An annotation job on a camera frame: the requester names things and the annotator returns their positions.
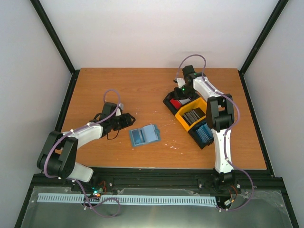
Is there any blue VIP credit card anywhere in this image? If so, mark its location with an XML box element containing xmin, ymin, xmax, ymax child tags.
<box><xmin>132</xmin><ymin>129</ymin><xmax>144</xmax><ymax>145</ymax></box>

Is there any blue card holder wallet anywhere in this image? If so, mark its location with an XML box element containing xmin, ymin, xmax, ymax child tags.
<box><xmin>129</xmin><ymin>124</ymin><xmax>161</xmax><ymax>147</ymax></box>

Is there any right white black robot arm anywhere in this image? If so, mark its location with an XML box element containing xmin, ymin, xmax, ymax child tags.
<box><xmin>175</xmin><ymin>65</ymin><xmax>240</xmax><ymax>190</ymax></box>

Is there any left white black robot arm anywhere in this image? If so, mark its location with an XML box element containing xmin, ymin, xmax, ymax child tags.
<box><xmin>37</xmin><ymin>102</ymin><xmax>135</xmax><ymax>191</ymax></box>

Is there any white card stack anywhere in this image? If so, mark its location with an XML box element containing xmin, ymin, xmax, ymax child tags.
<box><xmin>179</xmin><ymin>98</ymin><xmax>191</xmax><ymax>105</ymax></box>

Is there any black bin with red cards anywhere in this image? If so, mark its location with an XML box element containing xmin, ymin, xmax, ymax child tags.
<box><xmin>163</xmin><ymin>91</ymin><xmax>199</xmax><ymax>115</ymax></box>

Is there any yellow bin with dark cards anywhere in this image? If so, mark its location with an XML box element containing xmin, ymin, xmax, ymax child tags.
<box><xmin>174</xmin><ymin>97</ymin><xmax>207</xmax><ymax>132</ymax></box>

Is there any dark card stack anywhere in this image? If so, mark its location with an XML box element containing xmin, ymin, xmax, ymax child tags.
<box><xmin>182</xmin><ymin>108</ymin><xmax>205</xmax><ymax>126</ymax></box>

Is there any blue card stack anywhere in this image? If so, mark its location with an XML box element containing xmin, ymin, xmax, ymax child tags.
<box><xmin>196</xmin><ymin>123</ymin><xmax>213</xmax><ymax>144</ymax></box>

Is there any black bin with blue cards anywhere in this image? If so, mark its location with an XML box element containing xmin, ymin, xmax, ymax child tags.
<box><xmin>188</xmin><ymin>120</ymin><xmax>214</xmax><ymax>149</ymax></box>

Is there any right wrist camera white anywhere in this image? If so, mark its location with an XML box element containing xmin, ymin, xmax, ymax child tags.
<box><xmin>173</xmin><ymin>77</ymin><xmax>185</xmax><ymax>89</ymax></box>

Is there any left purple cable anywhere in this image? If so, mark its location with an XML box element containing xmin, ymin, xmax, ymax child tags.
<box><xmin>44</xmin><ymin>89</ymin><xmax>121</xmax><ymax>218</ymax></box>

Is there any purple cable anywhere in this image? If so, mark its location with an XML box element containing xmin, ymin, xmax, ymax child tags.
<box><xmin>175</xmin><ymin>54</ymin><xmax>254</xmax><ymax>212</ymax></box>
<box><xmin>44</xmin><ymin>89</ymin><xmax>121</xmax><ymax>218</ymax></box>

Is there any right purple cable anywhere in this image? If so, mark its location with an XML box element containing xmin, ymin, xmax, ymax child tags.
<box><xmin>175</xmin><ymin>54</ymin><xmax>254</xmax><ymax>212</ymax></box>

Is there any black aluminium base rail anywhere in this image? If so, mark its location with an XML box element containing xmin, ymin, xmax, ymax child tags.
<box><xmin>71</xmin><ymin>167</ymin><xmax>285</xmax><ymax>195</ymax></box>

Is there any light blue slotted cable duct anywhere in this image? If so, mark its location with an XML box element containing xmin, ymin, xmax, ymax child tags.
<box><xmin>37</xmin><ymin>193</ymin><xmax>217</xmax><ymax>207</ymax></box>

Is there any left black frame post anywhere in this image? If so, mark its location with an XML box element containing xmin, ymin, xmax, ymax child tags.
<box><xmin>30</xmin><ymin>0</ymin><xmax>80</xmax><ymax>74</ymax></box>

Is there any black frame post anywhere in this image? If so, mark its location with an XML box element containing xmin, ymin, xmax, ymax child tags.
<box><xmin>30</xmin><ymin>0</ymin><xmax>80</xmax><ymax>74</ymax></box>
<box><xmin>239</xmin><ymin>0</ymin><xmax>289</xmax><ymax>74</ymax></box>

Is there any right black frame post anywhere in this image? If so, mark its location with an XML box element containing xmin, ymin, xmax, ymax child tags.
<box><xmin>239</xmin><ymin>0</ymin><xmax>289</xmax><ymax>74</ymax></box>

